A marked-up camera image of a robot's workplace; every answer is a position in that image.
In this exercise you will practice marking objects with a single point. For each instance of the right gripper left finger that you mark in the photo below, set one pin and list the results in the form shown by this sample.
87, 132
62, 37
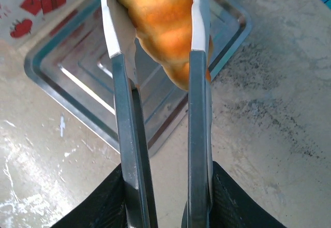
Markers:
98, 210

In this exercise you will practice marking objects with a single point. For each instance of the red and white paper bag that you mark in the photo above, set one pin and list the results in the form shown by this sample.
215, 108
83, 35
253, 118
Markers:
38, 18

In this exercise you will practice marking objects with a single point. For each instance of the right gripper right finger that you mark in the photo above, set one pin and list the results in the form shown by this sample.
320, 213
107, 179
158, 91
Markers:
232, 207

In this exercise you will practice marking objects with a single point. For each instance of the metal baking tray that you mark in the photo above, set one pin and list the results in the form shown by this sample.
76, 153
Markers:
85, 65

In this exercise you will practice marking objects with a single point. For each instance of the white-tipped metal tongs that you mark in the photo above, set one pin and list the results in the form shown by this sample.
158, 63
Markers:
124, 109

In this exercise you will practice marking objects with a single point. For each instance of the golden croissant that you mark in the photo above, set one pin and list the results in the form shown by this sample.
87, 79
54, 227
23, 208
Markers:
160, 18

